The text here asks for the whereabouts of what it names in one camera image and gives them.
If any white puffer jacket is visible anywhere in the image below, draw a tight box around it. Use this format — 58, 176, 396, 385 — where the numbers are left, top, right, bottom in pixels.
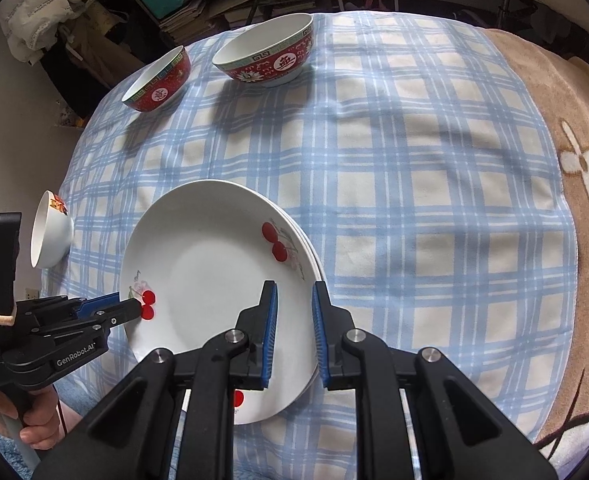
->
0, 0, 105, 63

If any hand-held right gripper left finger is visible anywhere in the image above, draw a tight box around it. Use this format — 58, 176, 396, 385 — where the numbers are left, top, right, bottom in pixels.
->
32, 280, 279, 480

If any beige coat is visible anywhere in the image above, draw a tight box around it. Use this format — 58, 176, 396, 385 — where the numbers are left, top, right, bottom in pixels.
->
62, 0, 145, 68

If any black coat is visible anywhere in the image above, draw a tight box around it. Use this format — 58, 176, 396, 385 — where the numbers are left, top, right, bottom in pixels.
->
39, 35, 148, 118

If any blue plaid cloth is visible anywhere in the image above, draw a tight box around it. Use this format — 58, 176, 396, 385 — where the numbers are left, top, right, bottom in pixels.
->
39, 10, 580, 480

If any brown flower blanket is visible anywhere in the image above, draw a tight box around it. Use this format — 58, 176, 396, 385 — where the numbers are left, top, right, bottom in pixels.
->
485, 27, 589, 466

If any white bowl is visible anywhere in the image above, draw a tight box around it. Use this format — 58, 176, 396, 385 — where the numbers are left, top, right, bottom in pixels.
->
28, 190, 74, 269

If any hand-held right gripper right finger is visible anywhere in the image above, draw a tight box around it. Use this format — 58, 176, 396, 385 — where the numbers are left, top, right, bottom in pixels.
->
312, 281, 561, 480

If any small red patterned bowl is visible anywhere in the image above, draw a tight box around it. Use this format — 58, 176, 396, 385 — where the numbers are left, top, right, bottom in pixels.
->
121, 45, 192, 113

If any person's left hand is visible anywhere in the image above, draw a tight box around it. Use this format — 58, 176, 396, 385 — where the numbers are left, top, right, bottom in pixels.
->
0, 387, 62, 451

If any stack of books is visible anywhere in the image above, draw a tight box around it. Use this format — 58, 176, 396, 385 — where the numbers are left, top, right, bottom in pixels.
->
157, 0, 325, 46

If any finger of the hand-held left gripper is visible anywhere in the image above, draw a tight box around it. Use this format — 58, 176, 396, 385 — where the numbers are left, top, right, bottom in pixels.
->
77, 299, 143, 333
72, 294, 125, 320

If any plastic bag with yellow contents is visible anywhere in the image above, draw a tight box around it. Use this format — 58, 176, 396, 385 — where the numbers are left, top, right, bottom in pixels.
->
54, 102, 88, 131

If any large red patterned bowl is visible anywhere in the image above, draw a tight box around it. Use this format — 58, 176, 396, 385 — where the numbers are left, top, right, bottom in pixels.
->
211, 11, 315, 88

